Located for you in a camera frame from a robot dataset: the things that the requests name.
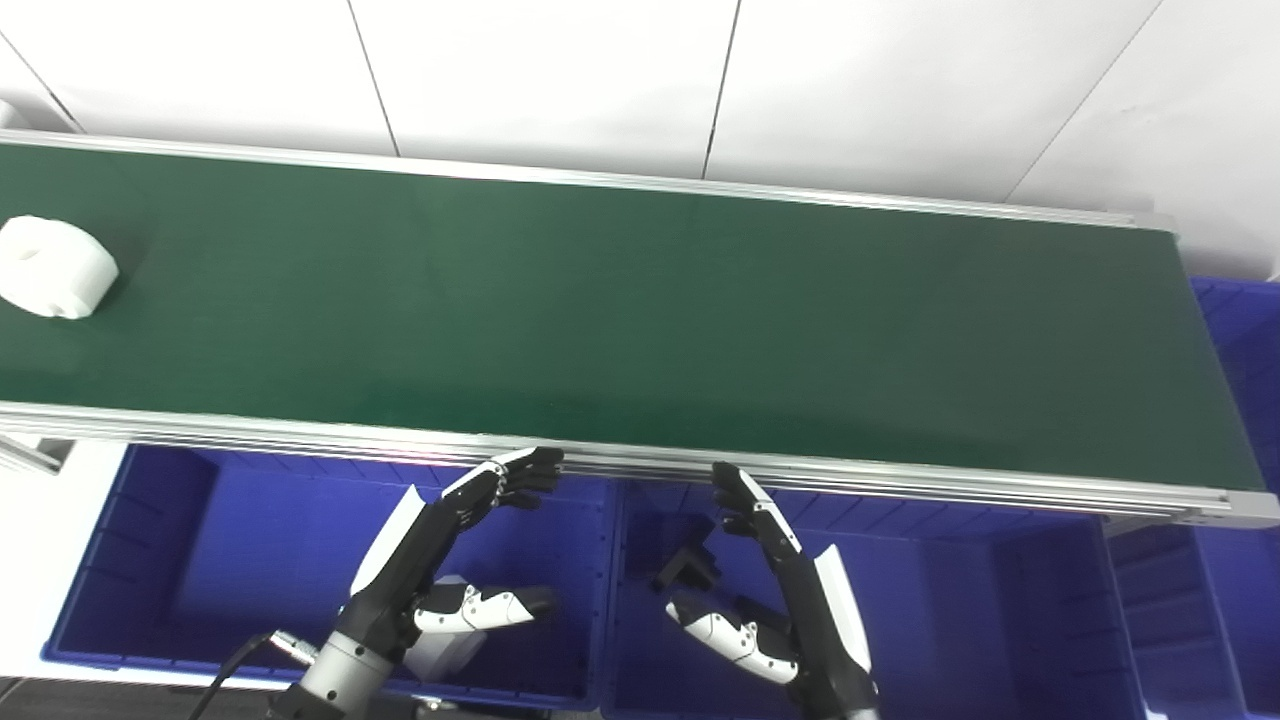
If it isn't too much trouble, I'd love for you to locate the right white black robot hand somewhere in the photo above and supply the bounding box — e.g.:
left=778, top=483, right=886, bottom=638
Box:
left=666, top=461, right=880, bottom=717

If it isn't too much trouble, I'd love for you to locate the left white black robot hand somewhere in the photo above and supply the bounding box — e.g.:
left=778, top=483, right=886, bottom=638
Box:
left=336, top=446, right=565, bottom=663

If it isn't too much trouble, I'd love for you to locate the green conveyor belt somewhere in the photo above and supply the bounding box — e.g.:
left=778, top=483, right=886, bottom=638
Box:
left=0, top=128, right=1280, bottom=529
left=0, top=143, right=1239, bottom=492

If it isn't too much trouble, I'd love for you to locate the blue plastic bin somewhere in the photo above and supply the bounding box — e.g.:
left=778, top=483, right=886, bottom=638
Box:
left=1102, top=277, right=1280, bottom=720
left=42, top=444, right=613, bottom=712
left=600, top=478, right=1151, bottom=720

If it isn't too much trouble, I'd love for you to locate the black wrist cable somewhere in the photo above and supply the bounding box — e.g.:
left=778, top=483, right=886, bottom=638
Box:
left=185, top=629, right=323, bottom=720

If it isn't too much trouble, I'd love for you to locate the black plastic part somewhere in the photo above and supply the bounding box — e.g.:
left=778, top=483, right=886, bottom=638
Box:
left=654, top=544, right=723, bottom=597

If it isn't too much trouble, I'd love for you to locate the white round plastic part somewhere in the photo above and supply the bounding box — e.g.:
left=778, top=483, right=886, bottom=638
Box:
left=0, top=215, right=120, bottom=320

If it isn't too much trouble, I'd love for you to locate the aluminium conveyor leg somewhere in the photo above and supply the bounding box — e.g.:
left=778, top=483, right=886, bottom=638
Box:
left=0, top=428, right=75, bottom=477

